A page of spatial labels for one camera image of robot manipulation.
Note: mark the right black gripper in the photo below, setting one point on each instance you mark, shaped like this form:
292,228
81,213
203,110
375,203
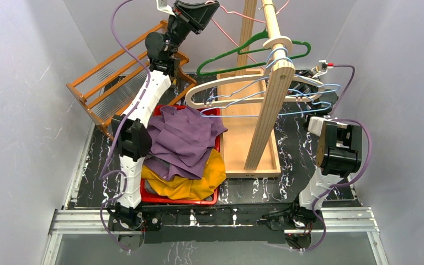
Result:
296,85

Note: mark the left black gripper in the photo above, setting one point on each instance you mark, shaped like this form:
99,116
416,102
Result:
184,17

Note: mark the green hanger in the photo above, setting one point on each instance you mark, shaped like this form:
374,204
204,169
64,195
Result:
287,45

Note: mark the purple garment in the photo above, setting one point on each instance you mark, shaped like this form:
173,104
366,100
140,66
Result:
182,141

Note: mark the mustard yellow garment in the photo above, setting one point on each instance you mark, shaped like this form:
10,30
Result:
189,189

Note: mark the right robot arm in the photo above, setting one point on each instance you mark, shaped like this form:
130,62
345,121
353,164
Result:
338,154

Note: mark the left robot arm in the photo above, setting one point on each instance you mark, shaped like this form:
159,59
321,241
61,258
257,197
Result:
131,140

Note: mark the wooden clothes rack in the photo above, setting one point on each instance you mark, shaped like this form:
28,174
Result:
249,149

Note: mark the orange wooden shoe rack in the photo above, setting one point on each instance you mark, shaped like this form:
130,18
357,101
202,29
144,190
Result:
109,88

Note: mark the red plastic tray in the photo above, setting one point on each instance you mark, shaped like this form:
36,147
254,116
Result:
148,195

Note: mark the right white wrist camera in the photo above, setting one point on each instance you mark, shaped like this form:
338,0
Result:
321,68

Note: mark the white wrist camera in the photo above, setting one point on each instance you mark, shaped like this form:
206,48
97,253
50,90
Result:
164,7
321,68

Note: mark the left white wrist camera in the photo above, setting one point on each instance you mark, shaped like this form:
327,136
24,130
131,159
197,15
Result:
164,7

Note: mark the black metal base frame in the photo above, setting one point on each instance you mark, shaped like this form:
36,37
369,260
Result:
267,222

